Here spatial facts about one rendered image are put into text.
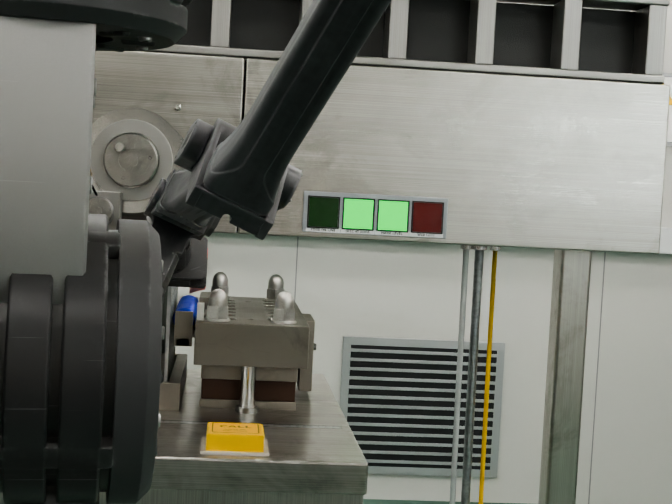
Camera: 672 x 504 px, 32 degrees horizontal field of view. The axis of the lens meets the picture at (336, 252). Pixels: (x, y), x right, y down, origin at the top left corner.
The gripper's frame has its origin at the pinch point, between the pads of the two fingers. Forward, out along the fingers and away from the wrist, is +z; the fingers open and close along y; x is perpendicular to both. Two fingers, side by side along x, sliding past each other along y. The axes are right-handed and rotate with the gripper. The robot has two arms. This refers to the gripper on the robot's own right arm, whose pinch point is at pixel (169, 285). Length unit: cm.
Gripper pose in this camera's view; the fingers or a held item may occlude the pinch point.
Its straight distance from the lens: 167.4
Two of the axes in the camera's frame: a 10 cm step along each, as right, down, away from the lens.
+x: 0.0, -8.8, 4.8
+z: -1.2, 4.7, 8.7
